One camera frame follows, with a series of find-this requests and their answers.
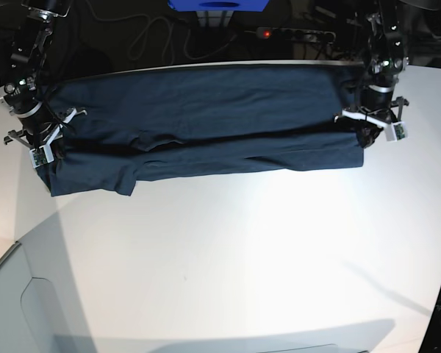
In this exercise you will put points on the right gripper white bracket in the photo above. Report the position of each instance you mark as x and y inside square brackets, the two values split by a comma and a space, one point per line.
[42, 127]

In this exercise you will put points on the metal stand legs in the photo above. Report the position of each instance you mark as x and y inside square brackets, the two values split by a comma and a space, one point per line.
[214, 19]

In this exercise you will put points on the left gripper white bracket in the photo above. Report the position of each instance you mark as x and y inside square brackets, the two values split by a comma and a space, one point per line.
[376, 105]

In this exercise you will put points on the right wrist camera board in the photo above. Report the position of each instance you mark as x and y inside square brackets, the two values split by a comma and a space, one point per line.
[41, 156]

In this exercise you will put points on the blue box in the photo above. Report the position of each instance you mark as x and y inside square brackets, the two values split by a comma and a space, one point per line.
[221, 5]

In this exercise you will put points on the black power strip red switch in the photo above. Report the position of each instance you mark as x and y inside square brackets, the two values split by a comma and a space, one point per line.
[295, 35]

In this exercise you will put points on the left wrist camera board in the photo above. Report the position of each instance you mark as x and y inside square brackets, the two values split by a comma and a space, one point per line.
[396, 131]

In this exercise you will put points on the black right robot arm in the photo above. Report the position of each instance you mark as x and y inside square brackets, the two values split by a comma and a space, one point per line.
[20, 86]

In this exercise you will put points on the dark blue T-shirt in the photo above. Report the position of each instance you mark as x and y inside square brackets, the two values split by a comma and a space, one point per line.
[191, 122]

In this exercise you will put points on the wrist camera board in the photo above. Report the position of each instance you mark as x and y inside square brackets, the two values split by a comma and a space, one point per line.
[396, 131]
[41, 156]

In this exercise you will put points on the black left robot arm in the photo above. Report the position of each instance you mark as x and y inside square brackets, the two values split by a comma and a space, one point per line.
[383, 52]

